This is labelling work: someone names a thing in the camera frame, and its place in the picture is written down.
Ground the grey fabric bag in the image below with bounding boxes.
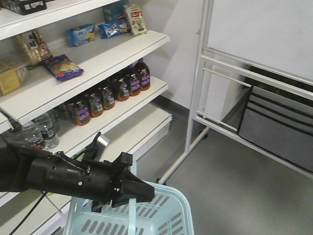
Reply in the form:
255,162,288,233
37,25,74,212
237,85,313,169

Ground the white metal shelving unit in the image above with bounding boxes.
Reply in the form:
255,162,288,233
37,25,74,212
0,0,173,235

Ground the light blue plastic basket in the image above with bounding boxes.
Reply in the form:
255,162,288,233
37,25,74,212
64,183,195,235

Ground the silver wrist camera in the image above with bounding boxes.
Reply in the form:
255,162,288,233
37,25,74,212
83,132,110,161

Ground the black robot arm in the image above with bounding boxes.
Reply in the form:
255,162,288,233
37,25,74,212
0,133,155,212

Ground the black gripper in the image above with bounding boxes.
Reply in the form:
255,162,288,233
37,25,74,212
25,152,155,208

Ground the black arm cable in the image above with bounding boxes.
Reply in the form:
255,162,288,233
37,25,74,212
8,191,49,235

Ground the white rolling rack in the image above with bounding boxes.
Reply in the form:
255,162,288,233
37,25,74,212
158,0,313,184

